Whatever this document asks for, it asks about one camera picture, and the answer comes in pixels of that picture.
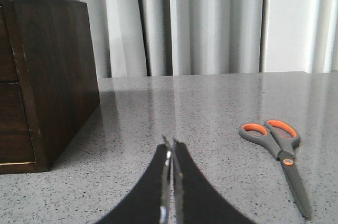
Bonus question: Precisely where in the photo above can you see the dark wooden drawer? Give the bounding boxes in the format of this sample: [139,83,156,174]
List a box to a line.
[1,82,36,163]

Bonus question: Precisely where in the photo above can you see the grey orange scissors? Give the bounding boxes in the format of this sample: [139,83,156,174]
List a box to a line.
[238,119,311,219]

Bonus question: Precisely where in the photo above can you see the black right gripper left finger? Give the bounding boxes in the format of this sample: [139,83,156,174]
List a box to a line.
[98,136,171,223]

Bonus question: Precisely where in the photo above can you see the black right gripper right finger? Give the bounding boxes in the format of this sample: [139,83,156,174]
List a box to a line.
[173,140,253,223]

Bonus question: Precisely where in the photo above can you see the dark wooden drawer cabinet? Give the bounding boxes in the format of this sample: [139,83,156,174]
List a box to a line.
[1,0,99,174]

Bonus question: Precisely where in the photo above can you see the grey pleated curtain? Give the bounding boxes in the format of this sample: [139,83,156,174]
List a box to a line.
[83,0,337,77]

